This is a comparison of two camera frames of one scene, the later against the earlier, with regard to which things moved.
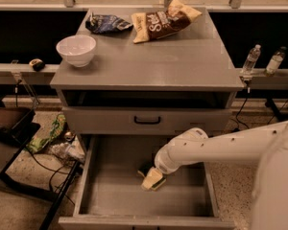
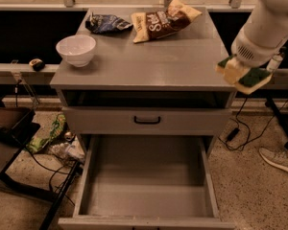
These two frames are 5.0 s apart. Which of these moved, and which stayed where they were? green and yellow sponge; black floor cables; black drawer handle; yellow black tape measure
Moved: green and yellow sponge
Stayed: yellow black tape measure; black floor cables; black drawer handle
